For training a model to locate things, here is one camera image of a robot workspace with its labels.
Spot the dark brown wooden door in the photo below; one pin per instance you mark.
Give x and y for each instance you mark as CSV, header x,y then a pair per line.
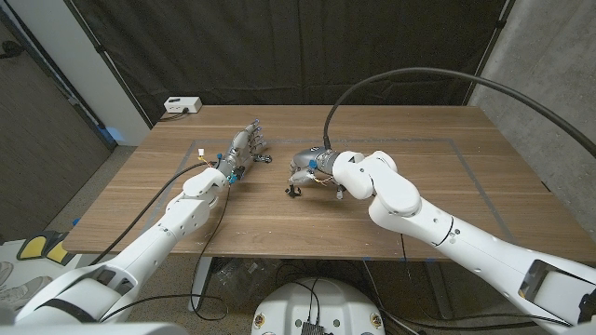
x,y
42,139

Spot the grey table leg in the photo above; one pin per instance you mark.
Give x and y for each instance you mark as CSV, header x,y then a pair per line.
x,y
437,288

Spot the black module on torso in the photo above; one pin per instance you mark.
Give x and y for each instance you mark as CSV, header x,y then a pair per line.
x,y
313,329

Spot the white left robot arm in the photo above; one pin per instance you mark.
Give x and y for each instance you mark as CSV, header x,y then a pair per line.
x,y
153,242

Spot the white floor board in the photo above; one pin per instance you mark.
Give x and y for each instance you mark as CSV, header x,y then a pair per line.
x,y
28,270

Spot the small metal clip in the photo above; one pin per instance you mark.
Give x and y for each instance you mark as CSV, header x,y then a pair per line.
x,y
266,159

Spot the grey sneaker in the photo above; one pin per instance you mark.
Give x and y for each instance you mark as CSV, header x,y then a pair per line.
x,y
23,290
4,272

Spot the black backdrop curtain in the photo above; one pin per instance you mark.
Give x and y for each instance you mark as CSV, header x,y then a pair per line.
x,y
298,46

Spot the yellow black foot pedal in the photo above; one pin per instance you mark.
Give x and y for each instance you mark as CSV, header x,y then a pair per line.
x,y
58,252
32,246

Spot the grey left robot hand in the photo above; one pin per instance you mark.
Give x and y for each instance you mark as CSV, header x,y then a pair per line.
x,y
235,156

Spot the white table leg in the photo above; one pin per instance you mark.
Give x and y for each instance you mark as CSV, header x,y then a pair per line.
x,y
200,279

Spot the grey tape rectangle outline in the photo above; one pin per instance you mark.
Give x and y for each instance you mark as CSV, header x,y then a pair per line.
x,y
419,139

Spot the white robot torso base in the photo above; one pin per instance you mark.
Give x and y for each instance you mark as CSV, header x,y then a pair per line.
x,y
288,307

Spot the black backdrop frame pole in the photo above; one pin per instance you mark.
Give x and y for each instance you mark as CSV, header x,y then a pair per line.
x,y
501,23
99,48

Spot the clear plastic bag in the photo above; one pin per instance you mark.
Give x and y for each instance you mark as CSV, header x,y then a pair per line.
x,y
237,274

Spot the blue tape patch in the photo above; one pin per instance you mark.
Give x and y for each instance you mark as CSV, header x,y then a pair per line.
x,y
109,135

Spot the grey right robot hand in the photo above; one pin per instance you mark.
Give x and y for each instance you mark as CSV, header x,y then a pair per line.
x,y
312,160

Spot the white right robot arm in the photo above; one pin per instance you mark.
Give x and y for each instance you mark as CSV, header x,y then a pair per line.
x,y
396,191

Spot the white power outlet box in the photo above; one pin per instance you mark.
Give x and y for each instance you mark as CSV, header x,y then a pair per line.
x,y
182,104

